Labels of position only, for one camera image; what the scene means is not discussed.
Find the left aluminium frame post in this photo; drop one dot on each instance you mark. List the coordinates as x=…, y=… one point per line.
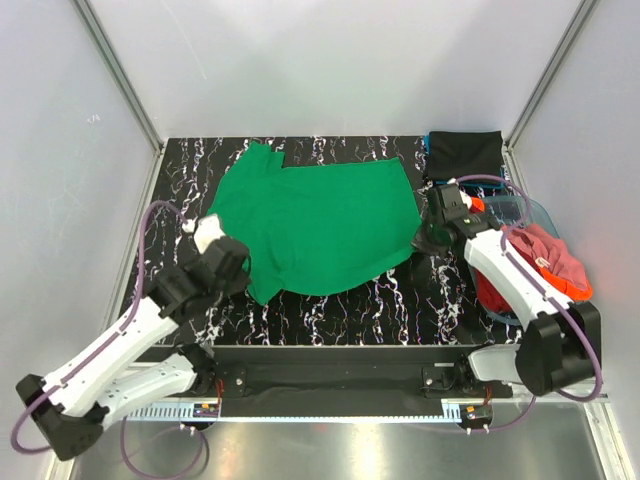
x=108, y=54

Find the clear blue plastic basket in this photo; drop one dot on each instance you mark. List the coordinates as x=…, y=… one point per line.
x=525, y=210

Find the green t shirt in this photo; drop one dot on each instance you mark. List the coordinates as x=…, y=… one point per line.
x=316, y=230

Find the aluminium frame post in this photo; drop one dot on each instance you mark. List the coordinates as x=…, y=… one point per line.
x=568, y=39
x=108, y=54

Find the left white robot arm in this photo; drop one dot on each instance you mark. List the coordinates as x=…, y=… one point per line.
x=73, y=405

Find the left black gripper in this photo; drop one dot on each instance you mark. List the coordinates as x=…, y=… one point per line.
x=242, y=281

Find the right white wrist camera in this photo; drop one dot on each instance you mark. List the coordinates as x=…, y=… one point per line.
x=466, y=198

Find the pink t shirt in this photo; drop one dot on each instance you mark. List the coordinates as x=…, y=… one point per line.
x=551, y=258

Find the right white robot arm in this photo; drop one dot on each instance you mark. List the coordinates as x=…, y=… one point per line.
x=561, y=343

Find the right aluminium frame post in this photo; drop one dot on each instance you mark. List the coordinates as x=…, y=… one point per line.
x=568, y=39

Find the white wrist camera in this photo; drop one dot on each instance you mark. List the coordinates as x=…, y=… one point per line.
x=204, y=231
x=466, y=198

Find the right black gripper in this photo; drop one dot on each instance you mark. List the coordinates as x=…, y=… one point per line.
x=419, y=241

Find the red t shirt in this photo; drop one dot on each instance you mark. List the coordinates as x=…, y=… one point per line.
x=489, y=297

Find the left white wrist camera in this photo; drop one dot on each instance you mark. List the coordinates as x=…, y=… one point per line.
x=204, y=231

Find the orange t shirt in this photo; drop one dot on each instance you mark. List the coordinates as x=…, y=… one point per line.
x=508, y=210

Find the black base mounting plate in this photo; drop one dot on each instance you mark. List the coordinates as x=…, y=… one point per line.
x=304, y=382

